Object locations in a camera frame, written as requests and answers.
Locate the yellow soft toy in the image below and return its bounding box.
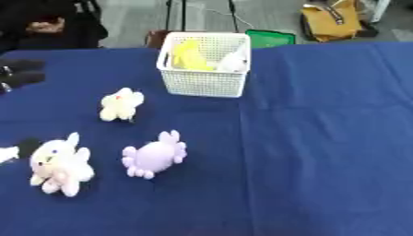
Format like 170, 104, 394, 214
171, 40, 215, 72

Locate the green box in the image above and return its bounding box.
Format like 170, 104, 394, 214
243, 29, 297, 50

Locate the black tripod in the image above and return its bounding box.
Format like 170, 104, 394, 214
162, 0, 242, 33

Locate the yellow bag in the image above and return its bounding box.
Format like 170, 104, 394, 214
298, 0, 365, 43

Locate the white and pink soft toy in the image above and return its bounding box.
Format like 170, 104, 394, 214
27, 132, 97, 198

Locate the cream chick soft toy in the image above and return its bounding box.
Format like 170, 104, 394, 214
98, 87, 148, 123

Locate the purple crab soft toy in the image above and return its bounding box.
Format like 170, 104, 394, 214
121, 129, 189, 180

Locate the white plastic mesh basket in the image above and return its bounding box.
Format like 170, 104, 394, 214
155, 31, 254, 99

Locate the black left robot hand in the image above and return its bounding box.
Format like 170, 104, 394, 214
0, 58, 49, 94

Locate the brown chair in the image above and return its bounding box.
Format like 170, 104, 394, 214
143, 29, 174, 50

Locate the black and white soft toy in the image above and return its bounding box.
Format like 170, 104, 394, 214
0, 137, 42, 164

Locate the person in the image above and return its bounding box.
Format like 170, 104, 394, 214
0, 0, 110, 53

